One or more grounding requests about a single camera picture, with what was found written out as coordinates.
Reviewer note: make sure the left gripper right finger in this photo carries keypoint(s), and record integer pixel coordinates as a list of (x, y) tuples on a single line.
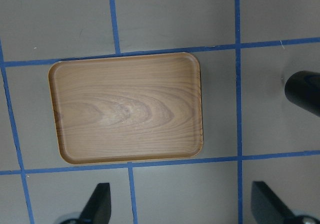
[(266, 207)]

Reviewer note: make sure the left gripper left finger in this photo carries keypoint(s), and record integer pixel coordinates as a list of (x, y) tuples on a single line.
[(98, 208)]

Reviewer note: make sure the dark wine bottle carried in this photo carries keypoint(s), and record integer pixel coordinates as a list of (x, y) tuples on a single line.
[(302, 89)]

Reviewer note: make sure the wooden tray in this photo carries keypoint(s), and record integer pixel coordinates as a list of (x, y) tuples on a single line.
[(127, 108)]

